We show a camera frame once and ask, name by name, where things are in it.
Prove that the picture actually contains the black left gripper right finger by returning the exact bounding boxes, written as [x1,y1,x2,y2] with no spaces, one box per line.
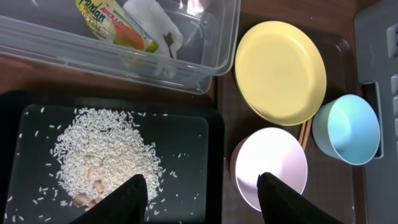
[257,172,341,224]

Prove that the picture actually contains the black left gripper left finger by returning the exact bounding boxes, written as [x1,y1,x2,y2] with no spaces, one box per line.
[70,174,148,224]

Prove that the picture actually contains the pink bowl with food scraps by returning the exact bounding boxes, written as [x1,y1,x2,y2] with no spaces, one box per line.
[229,128,308,212]

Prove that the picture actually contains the green yellow snack wrapper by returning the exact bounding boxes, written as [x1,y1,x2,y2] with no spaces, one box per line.
[75,0,159,53]

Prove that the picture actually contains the white napkin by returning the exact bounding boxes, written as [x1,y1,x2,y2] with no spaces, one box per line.
[123,0,183,58]

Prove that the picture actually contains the black food waste tray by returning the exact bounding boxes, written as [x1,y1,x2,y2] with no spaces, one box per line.
[1,91,224,223]

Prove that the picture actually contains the clear plastic waste bin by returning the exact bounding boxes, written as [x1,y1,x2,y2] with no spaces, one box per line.
[1,0,240,95]

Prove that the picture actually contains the dark brown serving tray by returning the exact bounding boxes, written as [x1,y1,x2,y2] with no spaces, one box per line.
[217,20,361,223]

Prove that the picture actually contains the pile of white rice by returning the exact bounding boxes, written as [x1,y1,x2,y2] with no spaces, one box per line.
[53,108,164,219]

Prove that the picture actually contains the wooden chopstick left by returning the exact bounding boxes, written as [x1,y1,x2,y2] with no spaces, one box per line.
[298,121,307,144]

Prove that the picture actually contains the wooden chopstick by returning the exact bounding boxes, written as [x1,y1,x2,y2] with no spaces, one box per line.
[301,118,313,150]
[298,121,307,144]

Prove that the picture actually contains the wooden chopstick right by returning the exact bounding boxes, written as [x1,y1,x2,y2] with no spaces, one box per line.
[301,118,313,150]

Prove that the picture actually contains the light blue plastic bowl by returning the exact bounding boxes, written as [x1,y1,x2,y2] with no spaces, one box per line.
[312,95,381,166]

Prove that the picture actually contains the yellow plastic plate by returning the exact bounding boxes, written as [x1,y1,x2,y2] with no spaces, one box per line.
[234,21,326,126]

